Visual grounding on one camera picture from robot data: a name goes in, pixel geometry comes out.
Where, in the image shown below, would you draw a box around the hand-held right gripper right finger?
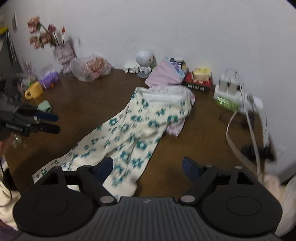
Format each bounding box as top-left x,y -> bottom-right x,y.
178,157 -> 262,206

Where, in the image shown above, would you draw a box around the green box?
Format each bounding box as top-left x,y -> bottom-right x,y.
217,96 -> 240,112

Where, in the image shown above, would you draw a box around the white charger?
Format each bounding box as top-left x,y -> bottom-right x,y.
229,79 -> 240,92
218,75 -> 229,92

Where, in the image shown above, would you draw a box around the yellow cup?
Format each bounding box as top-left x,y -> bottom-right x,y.
24,82 -> 44,100

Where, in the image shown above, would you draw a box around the white flat cable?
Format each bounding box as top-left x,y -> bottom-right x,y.
226,109 -> 262,176

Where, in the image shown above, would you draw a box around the purple toy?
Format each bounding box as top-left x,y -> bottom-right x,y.
39,70 -> 60,90

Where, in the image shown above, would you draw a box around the pale green sleeve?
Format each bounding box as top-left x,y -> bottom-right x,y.
37,100 -> 53,113

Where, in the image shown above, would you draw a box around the white round robot toy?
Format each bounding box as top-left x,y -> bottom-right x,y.
135,49 -> 154,78

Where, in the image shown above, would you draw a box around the white power strip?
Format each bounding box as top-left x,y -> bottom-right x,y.
214,86 -> 264,114

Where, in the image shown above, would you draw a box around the pink floral garment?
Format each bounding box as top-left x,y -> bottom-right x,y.
165,89 -> 196,139

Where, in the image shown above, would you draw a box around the small black object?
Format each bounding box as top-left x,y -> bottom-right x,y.
240,144 -> 275,163

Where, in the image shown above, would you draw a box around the grey cabinet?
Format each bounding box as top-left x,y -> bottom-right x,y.
0,35 -> 22,77

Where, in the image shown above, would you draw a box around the folded pink cloth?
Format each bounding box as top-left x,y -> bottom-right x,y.
146,58 -> 185,88

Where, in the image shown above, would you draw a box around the white teal floral pants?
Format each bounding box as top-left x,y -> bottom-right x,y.
32,87 -> 196,202

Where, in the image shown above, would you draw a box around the small white toy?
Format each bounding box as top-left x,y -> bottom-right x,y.
123,63 -> 140,73

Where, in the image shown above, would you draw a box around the clear plastic bag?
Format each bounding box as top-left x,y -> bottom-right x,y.
70,54 -> 114,82

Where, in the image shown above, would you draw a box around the yellow layered block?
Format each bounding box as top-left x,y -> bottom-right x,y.
192,67 -> 212,81

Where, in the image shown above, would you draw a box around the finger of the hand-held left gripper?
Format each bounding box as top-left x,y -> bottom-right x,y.
28,122 -> 60,135
16,105 -> 59,121

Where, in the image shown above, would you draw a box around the pink flower bouquet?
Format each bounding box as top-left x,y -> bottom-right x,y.
27,16 -> 67,49

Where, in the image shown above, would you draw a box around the purple folded cloth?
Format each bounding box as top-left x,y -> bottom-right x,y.
170,57 -> 189,77

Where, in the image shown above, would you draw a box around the clear plastic wrapper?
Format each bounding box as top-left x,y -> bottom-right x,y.
10,136 -> 26,149

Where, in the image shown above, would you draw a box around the red black box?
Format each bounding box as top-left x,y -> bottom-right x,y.
184,72 -> 213,91

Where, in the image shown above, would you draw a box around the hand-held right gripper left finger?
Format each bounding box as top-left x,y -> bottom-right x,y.
35,157 -> 117,206

